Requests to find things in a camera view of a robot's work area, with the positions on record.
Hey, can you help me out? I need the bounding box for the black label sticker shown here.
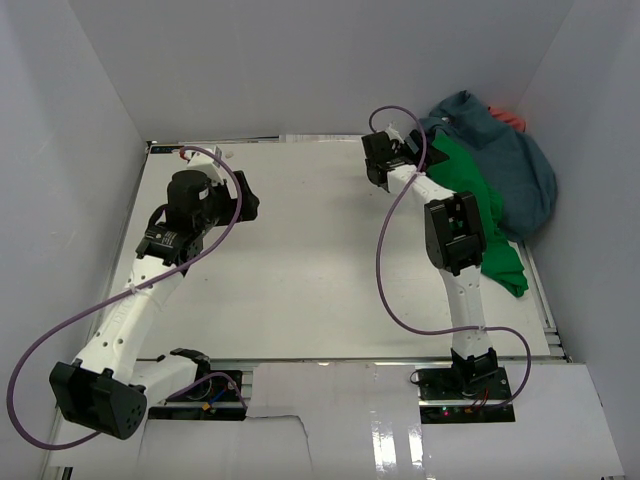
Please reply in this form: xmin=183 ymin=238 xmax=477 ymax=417
xmin=149 ymin=145 xmax=181 ymax=155

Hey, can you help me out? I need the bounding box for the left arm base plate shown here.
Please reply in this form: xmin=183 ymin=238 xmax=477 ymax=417
xmin=148 ymin=377 xmax=246 ymax=421

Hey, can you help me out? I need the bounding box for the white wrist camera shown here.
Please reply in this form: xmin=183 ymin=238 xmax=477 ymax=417
xmin=385 ymin=122 xmax=405 ymax=145
xmin=179 ymin=146 xmax=223 ymax=186

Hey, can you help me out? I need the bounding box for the aluminium table frame rail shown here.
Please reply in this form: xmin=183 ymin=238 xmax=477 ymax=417
xmin=518 ymin=242 xmax=572 ymax=363

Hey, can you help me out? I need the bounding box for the white printed label strip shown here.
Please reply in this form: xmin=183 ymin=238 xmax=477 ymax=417
xmin=279 ymin=134 xmax=361 ymax=143

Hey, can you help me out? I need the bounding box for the white paper sheet front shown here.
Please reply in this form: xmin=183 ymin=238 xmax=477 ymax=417
xmin=50 ymin=363 xmax=624 ymax=479

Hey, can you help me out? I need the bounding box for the green polo shirt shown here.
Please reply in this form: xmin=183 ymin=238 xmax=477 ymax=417
xmin=424 ymin=134 xmax=530 ymax=298

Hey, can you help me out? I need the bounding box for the blue-grey t shirt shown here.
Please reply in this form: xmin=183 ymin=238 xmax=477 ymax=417
xmin=420 ymin=90 xmax=558 ymax=242

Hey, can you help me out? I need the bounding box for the coral red t shirt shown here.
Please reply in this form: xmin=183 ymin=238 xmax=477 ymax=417
xmin=488 ymin=106 xmax=527 ymax=133

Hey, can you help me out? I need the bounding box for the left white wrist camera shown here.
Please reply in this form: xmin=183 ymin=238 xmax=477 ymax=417
xmin=179 ymin=146 xmax=223 ymax=186

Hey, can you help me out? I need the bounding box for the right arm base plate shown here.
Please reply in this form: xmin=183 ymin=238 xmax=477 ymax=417
xmin=409 ymin=367 xmax=516 ymax=425

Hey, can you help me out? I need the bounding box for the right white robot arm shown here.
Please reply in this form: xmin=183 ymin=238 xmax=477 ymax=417
xmin=361 ymin=131 xmax=498 ymax=399

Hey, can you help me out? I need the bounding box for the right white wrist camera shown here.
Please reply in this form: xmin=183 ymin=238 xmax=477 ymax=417
xmin=385 ymin=122 xmax=405 ymax=145

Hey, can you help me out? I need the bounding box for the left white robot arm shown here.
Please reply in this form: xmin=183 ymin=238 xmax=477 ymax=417
xmin=49 ymin=169 xmax=259 ymax=440

